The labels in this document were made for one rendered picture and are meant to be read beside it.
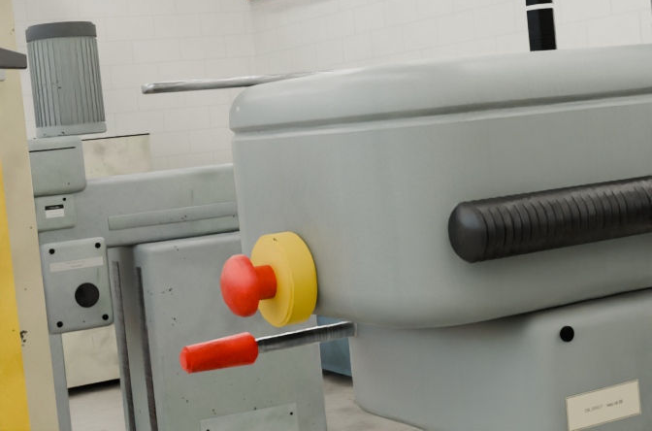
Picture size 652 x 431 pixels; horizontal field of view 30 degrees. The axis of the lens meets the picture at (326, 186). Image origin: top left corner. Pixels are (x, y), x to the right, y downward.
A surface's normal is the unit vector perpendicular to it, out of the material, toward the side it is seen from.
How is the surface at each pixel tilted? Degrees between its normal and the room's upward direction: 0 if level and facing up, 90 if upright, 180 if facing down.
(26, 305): 90
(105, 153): 90
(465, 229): 90
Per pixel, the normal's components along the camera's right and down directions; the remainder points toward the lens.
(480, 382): -0.87, 0.11
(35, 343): 0.48, 0.00
